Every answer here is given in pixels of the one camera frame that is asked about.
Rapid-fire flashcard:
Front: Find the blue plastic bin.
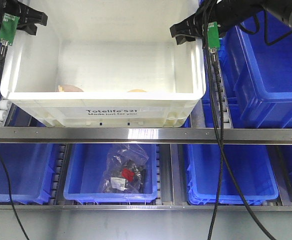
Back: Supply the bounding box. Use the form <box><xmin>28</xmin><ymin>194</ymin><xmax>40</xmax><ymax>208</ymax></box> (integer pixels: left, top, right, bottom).
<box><xmin>0</xmin><ymin>143</ymin><xmax>60</xmax><ymax>205</ymax></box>

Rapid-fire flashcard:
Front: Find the black cable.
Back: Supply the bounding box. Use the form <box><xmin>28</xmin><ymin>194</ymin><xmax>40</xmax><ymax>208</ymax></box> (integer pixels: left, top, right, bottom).
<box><xmin>209</xmin><ymin>48</ymin><xmax>278</xmax><ymax>240</ymax></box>
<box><xmin>0</xmin><ymin>42</ymin><xmax>30</xmax><ymax>240</ymax></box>
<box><xmin>202</xmin><ymin>0</ymin><xmax>224</xmax><ymax>240</ymax></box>

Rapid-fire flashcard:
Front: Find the black cable right outer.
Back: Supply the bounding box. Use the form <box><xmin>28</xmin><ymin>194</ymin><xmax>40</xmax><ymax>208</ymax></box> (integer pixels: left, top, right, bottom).
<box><xmin>209</xmin><ymin>48</ymin><xmax>278</xmax><ymax>240</ymax></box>

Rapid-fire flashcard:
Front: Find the roller track lower middle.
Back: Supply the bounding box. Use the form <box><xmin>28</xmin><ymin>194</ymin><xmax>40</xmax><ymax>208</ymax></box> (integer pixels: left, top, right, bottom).
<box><xmin>156</xmin><ymin>144</ymin><xmax>173</xmax><ymax>206</ymax></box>

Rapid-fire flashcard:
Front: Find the upper steel shelf rail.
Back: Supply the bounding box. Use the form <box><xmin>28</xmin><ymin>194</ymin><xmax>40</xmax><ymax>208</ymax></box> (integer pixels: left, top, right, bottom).
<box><xmin>0</xmin><ymin>126</ymin><xmax>292</xmax><ymax>145</ymax></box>

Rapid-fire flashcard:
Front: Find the black cable right inner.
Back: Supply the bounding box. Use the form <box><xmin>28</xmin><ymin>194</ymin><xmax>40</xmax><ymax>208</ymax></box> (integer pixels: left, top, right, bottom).
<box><xmin>202</xmin><ymin>0</ymin><xmax>224</xmax><ymax>240</ymax></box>

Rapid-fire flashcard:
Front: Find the white plastic tote box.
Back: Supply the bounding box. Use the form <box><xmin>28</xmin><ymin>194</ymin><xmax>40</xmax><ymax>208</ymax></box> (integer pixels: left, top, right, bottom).
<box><xmin>0</xmin><ymin>0</ymin><xmax>206</xmax><ymax>128</ymax></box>

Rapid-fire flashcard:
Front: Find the steel shelf rail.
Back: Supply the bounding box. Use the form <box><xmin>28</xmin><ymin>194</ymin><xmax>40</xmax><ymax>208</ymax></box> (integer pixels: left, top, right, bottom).
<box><xmin>0</xmin><ymin>203</ymin><xmax>292</xmax><ymax>211</ymax></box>
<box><xmin>0</xmin><ymin>126</ymin><xmax>292</xmax><ymax>145</ymax></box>

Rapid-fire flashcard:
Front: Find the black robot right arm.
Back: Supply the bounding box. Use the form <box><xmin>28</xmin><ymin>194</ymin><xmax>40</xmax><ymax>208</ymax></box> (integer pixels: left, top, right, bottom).
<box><xmin>170</xmin><ymin>0</ymin><xmax>292</xmax><ymax>46</ymax></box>

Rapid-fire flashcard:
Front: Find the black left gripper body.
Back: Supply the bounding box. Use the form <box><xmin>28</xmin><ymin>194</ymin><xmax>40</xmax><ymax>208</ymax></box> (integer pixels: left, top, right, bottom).
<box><xmin>0</xmin><ymin>0</ymin><xmax>24</xmax><ymax>32</ymax></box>

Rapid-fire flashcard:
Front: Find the blue bin lower middle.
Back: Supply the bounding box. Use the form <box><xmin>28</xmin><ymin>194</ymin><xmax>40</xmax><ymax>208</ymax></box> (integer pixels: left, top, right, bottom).
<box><xmin>63</xmin><ymin>143</ymin><xmax>159</xmax><ymax>204</ymax></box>

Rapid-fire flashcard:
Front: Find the roller track left upper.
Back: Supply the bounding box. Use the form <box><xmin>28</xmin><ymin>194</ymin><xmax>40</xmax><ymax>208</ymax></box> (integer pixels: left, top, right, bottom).
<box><xmin>0</xmin><ymin>99</ymin><xmax>12</xmax><ymax>127</ymax></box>

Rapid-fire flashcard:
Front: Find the blue bin upper right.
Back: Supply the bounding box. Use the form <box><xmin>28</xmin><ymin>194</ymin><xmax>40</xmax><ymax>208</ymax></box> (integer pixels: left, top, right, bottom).
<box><xmin>221</xmin><ymin>13</ymin><xmax>292</xmax><ymax>129</ymax></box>

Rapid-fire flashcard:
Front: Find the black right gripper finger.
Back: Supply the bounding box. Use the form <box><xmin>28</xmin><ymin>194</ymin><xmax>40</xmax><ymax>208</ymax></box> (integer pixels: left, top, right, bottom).
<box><xmin>169</xmin><ymin>13</ymin><xmax>203</xmax><ymax>45</ymax></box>

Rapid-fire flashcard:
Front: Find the pink round plush toy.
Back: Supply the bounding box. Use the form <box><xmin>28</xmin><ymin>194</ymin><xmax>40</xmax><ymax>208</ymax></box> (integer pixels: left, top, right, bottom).
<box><xmin>58</xmin><ymin>84</ymin><xmax>83</xmax><ymax>92</ymax></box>

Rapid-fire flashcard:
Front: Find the roller track lower left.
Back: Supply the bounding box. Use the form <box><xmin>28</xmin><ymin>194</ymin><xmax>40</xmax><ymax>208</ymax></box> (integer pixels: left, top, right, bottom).
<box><xmin>49</xmin><ymin>143</ymin><xmax>69</xmax><ymax>205</ymax></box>

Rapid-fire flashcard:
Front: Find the plastic bag of parts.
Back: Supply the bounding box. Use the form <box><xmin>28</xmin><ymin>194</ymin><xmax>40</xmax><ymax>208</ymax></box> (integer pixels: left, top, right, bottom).
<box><xmin>98</xmin><ymin>143</ymin><xmax>149</xmax><ymax>194</ymax></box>

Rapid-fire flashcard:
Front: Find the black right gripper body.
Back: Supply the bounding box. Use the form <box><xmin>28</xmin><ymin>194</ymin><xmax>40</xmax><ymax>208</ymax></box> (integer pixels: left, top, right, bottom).
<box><xmin>195</xmin><ymin>0</ymin><xmax>246</xmax><ymax>40</ymax></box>

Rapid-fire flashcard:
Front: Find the green circuit board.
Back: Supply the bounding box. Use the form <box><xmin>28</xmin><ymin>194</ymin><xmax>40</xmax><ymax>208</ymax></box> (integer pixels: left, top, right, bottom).
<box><xmin>0</xmin><ymin>13</ymin><xmax>19</xmax><ymax>46</ymax></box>
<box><xmin>208</xmin><ymin>21</ymin><xmax>220</xmax><ymax>51</ymax></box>

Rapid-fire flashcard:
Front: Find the lower steel shelf rail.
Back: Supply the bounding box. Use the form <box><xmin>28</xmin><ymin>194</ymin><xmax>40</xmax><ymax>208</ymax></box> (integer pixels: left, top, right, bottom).
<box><xmin>0</xmin><ymin>203</ymin><xmax>292</xmax><ymax>211</ymax></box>

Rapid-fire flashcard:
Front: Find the roller track right upper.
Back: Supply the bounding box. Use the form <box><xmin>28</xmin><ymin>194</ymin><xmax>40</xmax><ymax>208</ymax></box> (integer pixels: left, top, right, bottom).
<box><xmin>207</xmin><ymin>49</ymin><xmax>233</xmax><ymax>129</ymax></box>

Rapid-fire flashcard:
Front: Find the green circuit board left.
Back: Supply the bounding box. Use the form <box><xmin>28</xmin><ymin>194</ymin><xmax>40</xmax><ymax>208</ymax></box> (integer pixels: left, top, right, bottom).
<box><xmin>0</xmin><ymin>13</ymin><xmax>19</xmax><ymax>46</ymax></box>

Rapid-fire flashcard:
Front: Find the yellow round plush toy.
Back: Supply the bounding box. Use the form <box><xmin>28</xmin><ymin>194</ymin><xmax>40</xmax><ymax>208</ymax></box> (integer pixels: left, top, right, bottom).
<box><xmin>128</xmin><ymin>89</ymin><xmax>147</xmax><ymax>93</ymax></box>

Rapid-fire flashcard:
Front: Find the black cable left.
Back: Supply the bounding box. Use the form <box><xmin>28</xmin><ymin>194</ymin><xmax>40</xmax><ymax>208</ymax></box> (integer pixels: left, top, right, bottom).
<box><xmin>0</xmin><ymin>42</ymin><xmax>30</xmax><ymax>240</ymax></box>

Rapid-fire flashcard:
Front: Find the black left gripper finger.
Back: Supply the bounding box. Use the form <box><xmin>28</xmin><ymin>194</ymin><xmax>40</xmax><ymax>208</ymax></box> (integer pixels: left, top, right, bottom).
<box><xmin>17</xmin><ymin>3</ymin><xmax>48</xmax><ymax>36</ymax></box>

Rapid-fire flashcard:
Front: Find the roller track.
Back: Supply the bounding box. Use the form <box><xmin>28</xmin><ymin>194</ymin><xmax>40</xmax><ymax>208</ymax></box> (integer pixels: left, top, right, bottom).
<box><xmin>0</xmin><ymin>99</ymin><xmax>12</xmax><ymax>127</ymax></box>
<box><xmin>49</xmin><ymin>143</ymin><xmax>69</xmax><ymax>205</ymax></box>
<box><xmin>207</xmin><ymin>49</ymin><xmax>233</xmax><ymax>129</ymax></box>
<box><xmin>156</xmin><ymin>144</ymin><xmax>173</xmax><ymax>206</ymax></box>

